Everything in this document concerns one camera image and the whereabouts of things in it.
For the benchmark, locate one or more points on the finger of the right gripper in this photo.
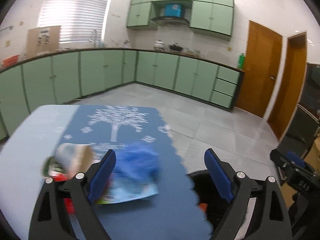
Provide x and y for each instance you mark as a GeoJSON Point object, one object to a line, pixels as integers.
{"type": "Point", "coordinates": [280, 161]}
{"type": "Point", "coordinates": [296, 159]}

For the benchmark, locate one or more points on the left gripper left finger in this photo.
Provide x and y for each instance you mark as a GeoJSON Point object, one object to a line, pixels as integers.
{"type": "Point", "coordinates": [50, 219]}

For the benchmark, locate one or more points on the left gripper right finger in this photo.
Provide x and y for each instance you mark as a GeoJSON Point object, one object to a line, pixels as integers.
{"type": "Point", "coordinates": [269, 220]}

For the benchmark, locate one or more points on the blue white milk carton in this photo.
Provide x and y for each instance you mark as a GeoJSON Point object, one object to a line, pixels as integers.
{"type": "Point", "coordinates": [120, 190]}

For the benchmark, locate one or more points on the green lower kitchen cabinets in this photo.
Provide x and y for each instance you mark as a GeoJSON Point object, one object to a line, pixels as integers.
{"type": "Point", "coordinates": [68, 76]}

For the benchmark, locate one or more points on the steel kitchen faucet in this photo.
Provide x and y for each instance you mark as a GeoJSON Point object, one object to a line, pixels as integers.
{"type": "Point", "coordinates": [93, 38]}

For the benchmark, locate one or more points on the brown wooden door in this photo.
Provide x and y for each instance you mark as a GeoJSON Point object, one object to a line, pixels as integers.
{"type": "Point", "coordinates": [261, 65]}
{"type": "Point", "coordinates": [291, 84]}

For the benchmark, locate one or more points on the two-tone blue table mat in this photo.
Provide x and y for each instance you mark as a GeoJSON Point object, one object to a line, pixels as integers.
{"type": "Point", "coordinates": [171, 214]}

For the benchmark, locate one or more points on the blue mesh scrubber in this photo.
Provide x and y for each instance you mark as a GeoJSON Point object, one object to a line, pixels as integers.
{"type": "Point", "coordinates": [138, 162]}

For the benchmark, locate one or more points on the green bottle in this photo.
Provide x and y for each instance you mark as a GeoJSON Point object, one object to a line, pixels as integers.
{"type": "Point", "coordinates": [241, 60]}

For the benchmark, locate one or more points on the black wok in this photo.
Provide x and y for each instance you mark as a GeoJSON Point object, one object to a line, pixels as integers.
{"type": "Point", "coordinates": [176, 48]}

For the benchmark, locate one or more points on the red plastic basin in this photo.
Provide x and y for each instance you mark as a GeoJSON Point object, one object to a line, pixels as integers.
{"type": "Point", "coordinates": [10, 61]}

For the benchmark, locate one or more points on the white cooking pot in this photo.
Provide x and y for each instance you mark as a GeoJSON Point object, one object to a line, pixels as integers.
{"type": "Point", "coordinates": [159, 46]}

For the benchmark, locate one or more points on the range hood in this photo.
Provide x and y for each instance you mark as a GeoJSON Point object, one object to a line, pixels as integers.
{"type": "Point", "coordinates": [166, 20]}

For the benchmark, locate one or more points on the blue box above hood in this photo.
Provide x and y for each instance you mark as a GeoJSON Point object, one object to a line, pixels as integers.
{"type": "Point", "coordinates": [173, 10]}

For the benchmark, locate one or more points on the brown cardboard box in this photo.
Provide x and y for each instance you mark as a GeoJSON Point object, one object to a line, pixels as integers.
{"type": "Point", "coordinates": [42, 40]}

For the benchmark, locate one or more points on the window blinds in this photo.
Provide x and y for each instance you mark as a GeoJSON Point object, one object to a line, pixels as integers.
{"type": "Point", "coordinates": [77, 18]}

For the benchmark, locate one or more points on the green upper wall cabinets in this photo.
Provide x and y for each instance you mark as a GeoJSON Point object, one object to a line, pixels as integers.
{"type": "Point", "coordinates": [206, 17]}

